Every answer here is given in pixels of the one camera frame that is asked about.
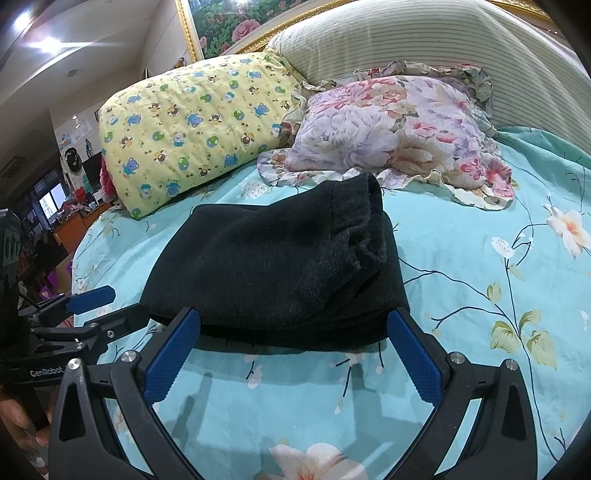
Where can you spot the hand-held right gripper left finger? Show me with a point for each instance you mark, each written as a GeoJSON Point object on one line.
{"type": "Point", "coordinates": [171, 360]}

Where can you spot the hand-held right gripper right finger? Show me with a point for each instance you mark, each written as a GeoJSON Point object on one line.
{"type": "Point", "coordinates": [415, 355]}

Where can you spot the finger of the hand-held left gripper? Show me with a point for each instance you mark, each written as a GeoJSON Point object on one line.
{"type": "Point", "coordinates": [124, 321]}
{"type": "Point", "coordinates": [92, 297]}

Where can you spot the black pants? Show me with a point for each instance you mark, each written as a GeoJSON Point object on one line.
{"type": "Point", "coordinates": [277, 258]}

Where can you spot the person's left hand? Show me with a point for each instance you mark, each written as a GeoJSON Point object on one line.
{"type": "Point", "coordinates": [14, 420]}

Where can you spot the purple box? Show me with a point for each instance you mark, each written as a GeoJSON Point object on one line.
{"type": "Point", "coordinates": [53, 286]}

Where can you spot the wooden desk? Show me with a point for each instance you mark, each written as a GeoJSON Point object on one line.
{"type": "Point", "coordinates": [78, 226]}

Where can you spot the teal floral bed sheet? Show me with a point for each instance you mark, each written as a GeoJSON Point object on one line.
{"type": "Point", "coordinates": [461, 286]}

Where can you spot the red cloth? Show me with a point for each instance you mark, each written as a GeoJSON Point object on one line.
{"type": "Point", "coordinates": [110, 184]}

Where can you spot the black computer monitor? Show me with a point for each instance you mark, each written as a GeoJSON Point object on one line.
{"type": "Point", "coordinates": [93, 173]}

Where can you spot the black cap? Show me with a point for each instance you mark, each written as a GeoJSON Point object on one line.
{"type": "Point", "coordinates": [73, 160]}

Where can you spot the yellow cartoon print pillow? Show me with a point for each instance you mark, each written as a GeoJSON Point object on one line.
{"type": "Point", "coordinates": [184, 134]}

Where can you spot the pink floral ruffled pillow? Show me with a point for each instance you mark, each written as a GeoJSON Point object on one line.
{"type": "Point", "coordinates": [378, 134]}

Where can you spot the gold framed flower painting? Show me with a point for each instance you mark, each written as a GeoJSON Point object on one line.
{"type": "Point", "coordinates": [231, 18]}

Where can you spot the white striped padded headboard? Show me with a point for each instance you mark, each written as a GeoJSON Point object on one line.
{"type": "Point", "coordinates": [415, 41]}

